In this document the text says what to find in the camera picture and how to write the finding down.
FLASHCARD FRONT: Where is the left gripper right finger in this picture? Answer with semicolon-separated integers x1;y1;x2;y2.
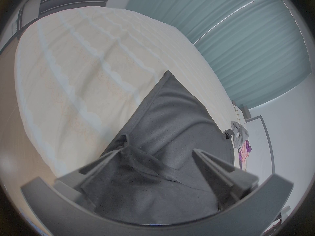
192;149;259;204

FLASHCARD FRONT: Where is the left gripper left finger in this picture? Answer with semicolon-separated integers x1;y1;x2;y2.
56;149;121;206

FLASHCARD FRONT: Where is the black T-shirt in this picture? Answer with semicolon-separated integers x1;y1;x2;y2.
80;70;234;225

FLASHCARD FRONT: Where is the pile of clothes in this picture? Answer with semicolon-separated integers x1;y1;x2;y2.
237;140;253;170

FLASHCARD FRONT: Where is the grey garment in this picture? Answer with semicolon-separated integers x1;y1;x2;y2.
230;121;250;149

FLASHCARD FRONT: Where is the white printed pillow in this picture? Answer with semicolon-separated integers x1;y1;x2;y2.
232;105;247;122

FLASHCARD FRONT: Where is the grey bedside table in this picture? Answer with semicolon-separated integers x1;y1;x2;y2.
231;100;252;120

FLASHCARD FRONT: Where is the bed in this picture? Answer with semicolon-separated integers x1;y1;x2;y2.
13;6;274;227

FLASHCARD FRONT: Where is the blue-green curtain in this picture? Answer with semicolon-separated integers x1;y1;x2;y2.
124;0;274;44
193;0;312;108

